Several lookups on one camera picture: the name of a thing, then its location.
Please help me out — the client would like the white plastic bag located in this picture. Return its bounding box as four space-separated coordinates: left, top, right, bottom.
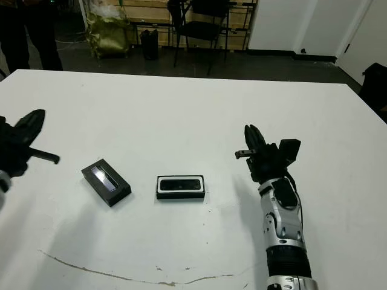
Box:
89 0 122 18

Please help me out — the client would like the small black bin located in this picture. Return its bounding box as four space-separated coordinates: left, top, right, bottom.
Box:
139 29 160 61

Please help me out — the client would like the green sack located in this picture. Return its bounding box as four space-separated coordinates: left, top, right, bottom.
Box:
85 2 137 60

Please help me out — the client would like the black box lid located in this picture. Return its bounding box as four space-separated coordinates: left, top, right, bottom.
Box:
80 157 133 208

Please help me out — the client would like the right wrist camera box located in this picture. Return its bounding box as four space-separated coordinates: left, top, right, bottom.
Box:
278 138 302 167

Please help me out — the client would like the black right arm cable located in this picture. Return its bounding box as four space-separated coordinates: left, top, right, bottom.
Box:
284 171 305 231

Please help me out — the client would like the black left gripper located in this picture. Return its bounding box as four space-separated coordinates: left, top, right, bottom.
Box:
0 110 60 179

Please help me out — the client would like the black box base white insert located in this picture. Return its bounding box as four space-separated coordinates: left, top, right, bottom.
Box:
155 174 209 201

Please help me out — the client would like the white door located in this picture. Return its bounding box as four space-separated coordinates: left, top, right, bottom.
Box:
336 0 387 89

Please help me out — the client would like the person in beige jacket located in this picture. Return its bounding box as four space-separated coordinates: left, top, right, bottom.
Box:
0 0 65 75

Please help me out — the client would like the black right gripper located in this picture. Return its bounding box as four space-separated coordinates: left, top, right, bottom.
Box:
234 123 291 184

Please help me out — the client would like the black mesh office chair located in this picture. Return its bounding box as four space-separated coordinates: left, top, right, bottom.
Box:
178 0 234 77

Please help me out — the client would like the black camera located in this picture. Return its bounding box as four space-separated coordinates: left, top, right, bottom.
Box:
160 178 203 193

